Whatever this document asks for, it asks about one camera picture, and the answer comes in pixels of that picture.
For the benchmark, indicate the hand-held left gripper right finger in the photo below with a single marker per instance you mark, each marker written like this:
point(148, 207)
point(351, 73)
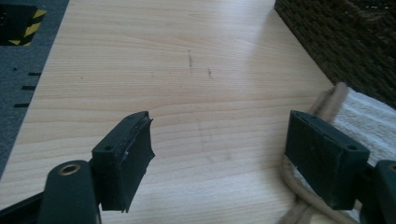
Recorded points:
point(323, 161)

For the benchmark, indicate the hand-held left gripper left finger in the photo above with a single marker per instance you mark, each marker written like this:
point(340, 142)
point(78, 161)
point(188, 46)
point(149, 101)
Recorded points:
point(121, 174)

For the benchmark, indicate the white striped cloth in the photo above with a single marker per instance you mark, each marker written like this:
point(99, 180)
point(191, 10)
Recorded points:
point(367, 124)

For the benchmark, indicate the brown woven basket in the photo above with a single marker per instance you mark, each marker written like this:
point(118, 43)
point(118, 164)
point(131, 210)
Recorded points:
point(348, 37)

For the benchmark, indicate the black yellow striped stand base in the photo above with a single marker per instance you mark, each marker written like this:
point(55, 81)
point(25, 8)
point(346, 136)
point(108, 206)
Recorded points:
point(18, 25)

